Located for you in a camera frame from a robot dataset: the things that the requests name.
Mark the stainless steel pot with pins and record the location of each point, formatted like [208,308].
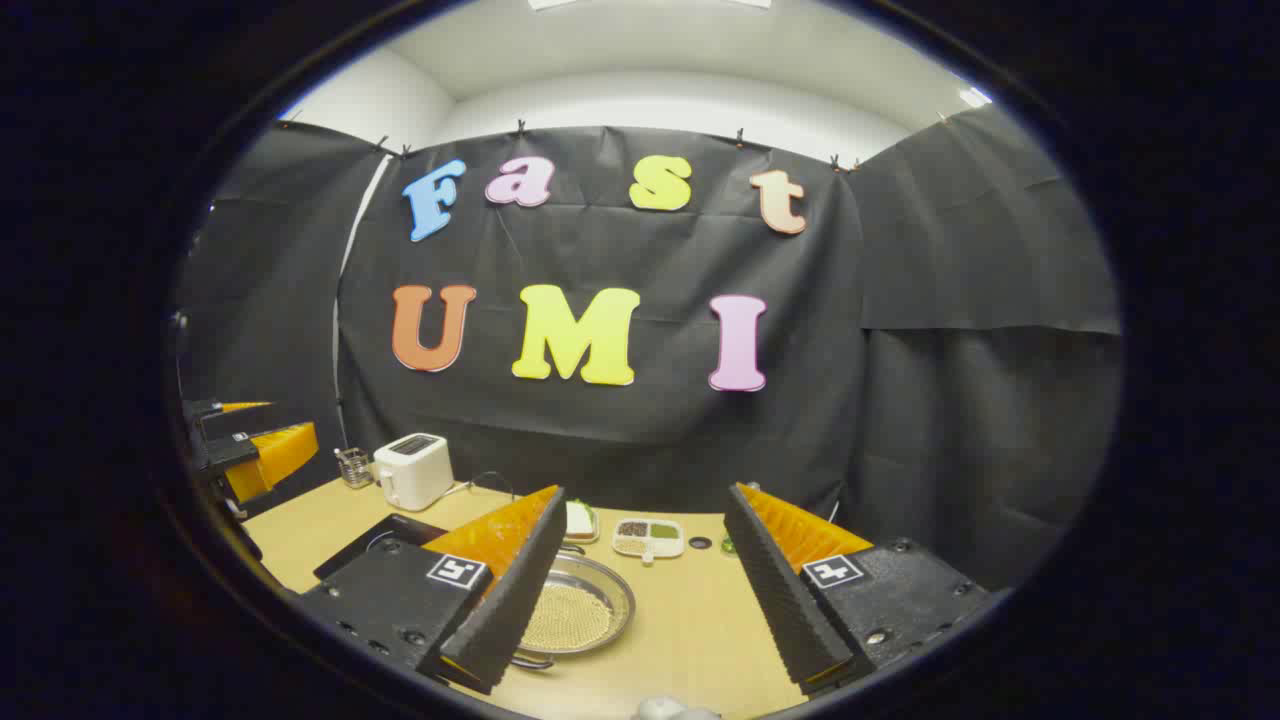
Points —
[600,600]

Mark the black induction cooktop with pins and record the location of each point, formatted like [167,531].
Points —
[375,535]

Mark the pile of yellow soybeans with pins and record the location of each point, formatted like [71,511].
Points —
[575,620]

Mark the heap of green beans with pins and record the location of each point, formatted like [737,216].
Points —
[664,530]

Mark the white bread lettuce sandwich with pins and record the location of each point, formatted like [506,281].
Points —
[580,518]

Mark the white crumpled cloth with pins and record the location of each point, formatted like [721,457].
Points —
[670,710]

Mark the white divided tray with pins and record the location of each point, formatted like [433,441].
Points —
[648,548]

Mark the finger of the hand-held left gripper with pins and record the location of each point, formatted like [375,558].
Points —
[270,455]
[215,412]

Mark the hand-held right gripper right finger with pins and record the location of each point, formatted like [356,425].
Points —
[775,600]

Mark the white toaster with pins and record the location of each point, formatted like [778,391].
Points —
[412,470]

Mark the heap of dark beans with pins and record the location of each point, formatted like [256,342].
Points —
[632,528]

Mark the row of small backdrop clips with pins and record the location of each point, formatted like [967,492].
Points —
[520,127]

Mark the heap of pale grains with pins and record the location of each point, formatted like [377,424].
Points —
[630,547]

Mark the small ceiling light panel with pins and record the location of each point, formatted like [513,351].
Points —
[975,96]

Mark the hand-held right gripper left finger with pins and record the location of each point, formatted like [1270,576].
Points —
[510,610]

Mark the small white plate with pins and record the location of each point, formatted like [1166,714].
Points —
[597,525]

